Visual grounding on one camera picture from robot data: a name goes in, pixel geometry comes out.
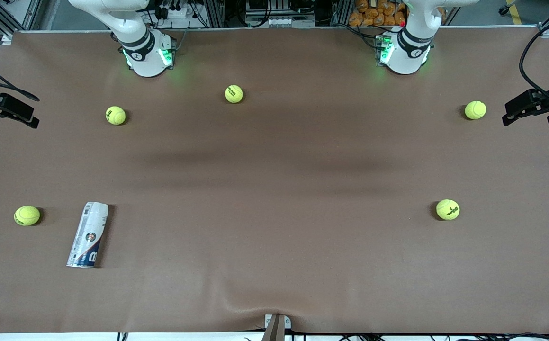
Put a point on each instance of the white power strip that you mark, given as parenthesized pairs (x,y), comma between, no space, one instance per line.
(172,12)

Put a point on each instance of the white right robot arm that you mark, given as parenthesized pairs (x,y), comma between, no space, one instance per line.
(134,42)

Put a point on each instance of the yellow tennis ball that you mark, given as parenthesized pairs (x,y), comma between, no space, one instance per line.
(27,215)
(115,115)
(475,110)
(447,209)
(234,94)

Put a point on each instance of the grey metal table bracket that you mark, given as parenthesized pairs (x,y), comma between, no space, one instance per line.
(276,327)

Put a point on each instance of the white terminal block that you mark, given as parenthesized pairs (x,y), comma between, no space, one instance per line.
(291,21)

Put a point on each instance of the brown table mat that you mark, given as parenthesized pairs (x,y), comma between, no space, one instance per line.
(274,189)

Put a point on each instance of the white blue tennis ball can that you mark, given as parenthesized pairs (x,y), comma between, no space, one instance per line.
(87,237)

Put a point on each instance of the orange items pile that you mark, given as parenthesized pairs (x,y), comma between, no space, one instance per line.
(378,14)

